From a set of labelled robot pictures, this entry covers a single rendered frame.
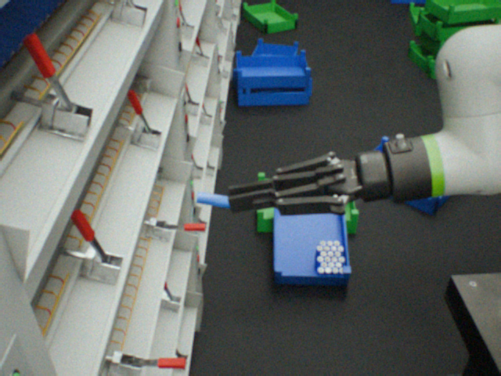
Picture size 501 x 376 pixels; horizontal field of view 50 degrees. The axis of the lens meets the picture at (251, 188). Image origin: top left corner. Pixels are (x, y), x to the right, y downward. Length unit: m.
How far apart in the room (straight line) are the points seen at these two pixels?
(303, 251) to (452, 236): 0.47
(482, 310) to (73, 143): 0.79
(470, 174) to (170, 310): 0.60
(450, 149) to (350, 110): 1.52
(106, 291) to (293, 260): 0.96
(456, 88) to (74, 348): 0.57
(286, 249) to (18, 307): 1.21
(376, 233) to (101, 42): 1.18
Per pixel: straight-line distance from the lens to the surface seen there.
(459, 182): 0.80
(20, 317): 0.38
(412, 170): 0.78
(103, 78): 0.60
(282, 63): 2.43
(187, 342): 1.25
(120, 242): 0.66
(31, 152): 0.48
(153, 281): 0.86
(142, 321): 0.81
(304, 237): 1.55
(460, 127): 0.79
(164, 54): 0.93
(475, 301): 1.07
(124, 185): 0.74
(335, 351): 1.36
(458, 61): 0.77
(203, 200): 0.83
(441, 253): 1.66
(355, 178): 0.80
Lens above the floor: 1.10
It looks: 37 degrees down
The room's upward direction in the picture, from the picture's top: straight up
